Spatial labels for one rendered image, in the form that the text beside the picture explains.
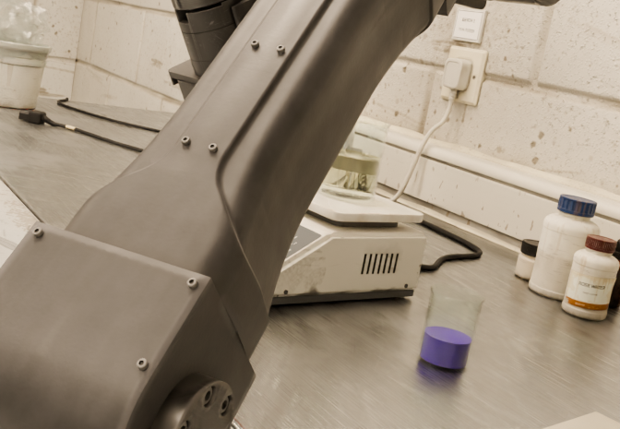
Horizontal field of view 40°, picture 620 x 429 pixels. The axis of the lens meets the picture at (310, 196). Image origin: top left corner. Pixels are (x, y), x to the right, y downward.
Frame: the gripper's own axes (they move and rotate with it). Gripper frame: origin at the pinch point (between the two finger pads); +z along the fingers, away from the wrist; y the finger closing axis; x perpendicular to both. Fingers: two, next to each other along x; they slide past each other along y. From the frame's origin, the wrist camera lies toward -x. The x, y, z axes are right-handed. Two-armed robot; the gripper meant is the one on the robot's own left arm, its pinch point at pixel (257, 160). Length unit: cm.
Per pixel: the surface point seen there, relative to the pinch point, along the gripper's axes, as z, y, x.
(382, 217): 10.3, -2.8, -9.5
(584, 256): 23.7, -10.1, -28.7
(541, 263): 27.5, -3.3, -29.3
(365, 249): 12.0, -3.3, -6.4
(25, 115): 15, 89, -6
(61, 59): 47, 237, -63
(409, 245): 14.6, -3.3, -11.5
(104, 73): 49, 205, -65
